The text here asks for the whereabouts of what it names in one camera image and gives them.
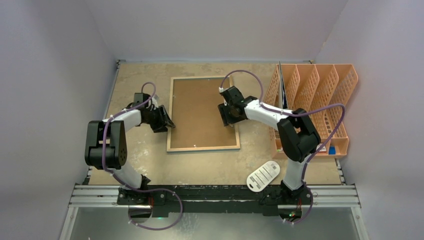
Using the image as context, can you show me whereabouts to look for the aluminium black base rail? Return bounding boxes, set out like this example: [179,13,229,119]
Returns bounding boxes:
[69,185,360,221]

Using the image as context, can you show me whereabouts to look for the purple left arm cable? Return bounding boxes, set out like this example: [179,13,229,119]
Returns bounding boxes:
[101,82,184,231]

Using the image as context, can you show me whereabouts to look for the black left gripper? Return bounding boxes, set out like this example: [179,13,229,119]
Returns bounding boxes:
[144,105,175,133]

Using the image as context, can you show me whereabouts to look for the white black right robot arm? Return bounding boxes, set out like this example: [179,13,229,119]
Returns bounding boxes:
[218,86,321,204]

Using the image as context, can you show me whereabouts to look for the brown cardboard backing board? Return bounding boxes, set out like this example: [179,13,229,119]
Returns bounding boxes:
[170,78,238,149]

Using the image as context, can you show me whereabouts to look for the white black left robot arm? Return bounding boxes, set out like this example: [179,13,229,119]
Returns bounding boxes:
[84,92,175,205]

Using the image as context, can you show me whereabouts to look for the blue wooden picture frame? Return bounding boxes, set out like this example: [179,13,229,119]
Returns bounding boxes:
[166,76,241,153]

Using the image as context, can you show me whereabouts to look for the orange plastic file organizer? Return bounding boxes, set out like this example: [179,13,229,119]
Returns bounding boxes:
[263,64,358,160]

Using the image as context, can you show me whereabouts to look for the white labelled remote tag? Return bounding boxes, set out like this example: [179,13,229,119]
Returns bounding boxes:
[246,160,281,193]

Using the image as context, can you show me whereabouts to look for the small blue block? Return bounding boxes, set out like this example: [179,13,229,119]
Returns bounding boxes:
[328,146,337,155]

